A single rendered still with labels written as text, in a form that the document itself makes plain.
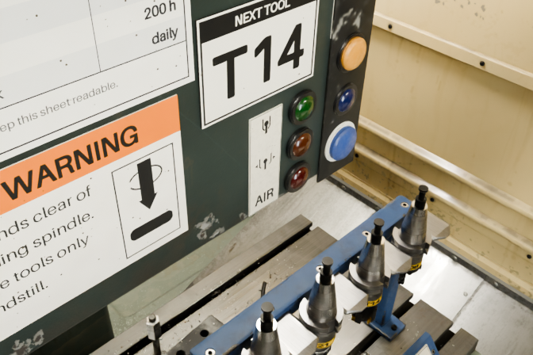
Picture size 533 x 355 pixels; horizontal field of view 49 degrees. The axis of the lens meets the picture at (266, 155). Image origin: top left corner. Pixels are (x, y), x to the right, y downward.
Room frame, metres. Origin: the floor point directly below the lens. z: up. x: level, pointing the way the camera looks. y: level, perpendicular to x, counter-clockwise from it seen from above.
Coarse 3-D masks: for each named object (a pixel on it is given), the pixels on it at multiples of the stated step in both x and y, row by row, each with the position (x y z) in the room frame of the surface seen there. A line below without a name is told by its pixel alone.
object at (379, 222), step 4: (376, 220) 0.61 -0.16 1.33; (380, 220) 0.61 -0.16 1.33; (376, 224) 0.60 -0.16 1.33; (380, 224) 0.60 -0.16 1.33; (376, 228) 0.60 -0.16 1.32; (380, 228) 0.60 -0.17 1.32; (372, 232) 0.61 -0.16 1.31; (376, 232) 0.60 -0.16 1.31; (380, 232) 0.60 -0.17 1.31; (372, 236) 0.60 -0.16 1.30; (376, 236) 0.60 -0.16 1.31; (380, 236) 0.60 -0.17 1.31; (372, 240) 0.60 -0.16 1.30; (376, 240) 0.60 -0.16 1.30; (380, 240) 0.60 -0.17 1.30
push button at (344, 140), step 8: (344, 128) 0.38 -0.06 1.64; (352, 128) 0.39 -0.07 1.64; (336, 136) 0.38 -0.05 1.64; (344, 136) 0.38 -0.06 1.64; (352, 136) 0.38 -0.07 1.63; (336, 144) 0.37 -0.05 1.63; (344, 144) 0.38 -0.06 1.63; (352, 144) 0.38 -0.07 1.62; (336, 152) 0.37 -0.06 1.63; (344, 152) 0.38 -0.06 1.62
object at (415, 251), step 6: (396, 228) 0.70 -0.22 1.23; (396, 234) 0.69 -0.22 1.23; (396, 240) 0.67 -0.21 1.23; (426, 240) 0.67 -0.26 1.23; (402, 246) 0.66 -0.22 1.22; (408, 246) 0.66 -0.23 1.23; (414, 246) 0.66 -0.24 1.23; (420, 246) 0.66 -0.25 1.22; (426, 246) 0.67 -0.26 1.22; (408, 252) 0.65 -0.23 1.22; (414, 252) 0.65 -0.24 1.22; (420, 252) 0.65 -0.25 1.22; (426, 252) 0.67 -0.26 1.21; (414, 258) 0.65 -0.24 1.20
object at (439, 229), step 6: (432, 216) 0.74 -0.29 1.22; (432, 222) 0.73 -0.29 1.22; (438, 222) 0.73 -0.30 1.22; (444, 222) 0.73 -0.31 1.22; (432, 228) 0.71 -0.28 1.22; (438, 228) 0.71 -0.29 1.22; (444, 228) 0.71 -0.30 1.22; (450, 228) 0.72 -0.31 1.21; (432, 234) 0.70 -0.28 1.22; (438, 234) 0.70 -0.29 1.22; (444, 234) 0.70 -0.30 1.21; (432, 240) 0.69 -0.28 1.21
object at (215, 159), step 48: (192, 0) 0.29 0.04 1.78; (240, 0) 0.31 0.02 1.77; (192, 96) 0.29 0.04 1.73; (288, 96) 0.34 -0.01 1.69; (48, 144) 0.23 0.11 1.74; (192, 144) 0.29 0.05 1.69; (240, 144) 0.31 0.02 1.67; (192, 192) 0.28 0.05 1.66; (240, 192) 0.31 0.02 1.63; (288, 192) 0.35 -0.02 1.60; (192, 240) 0.28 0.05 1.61; (96, 288) 0.23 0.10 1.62; (48, 336) 0.21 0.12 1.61
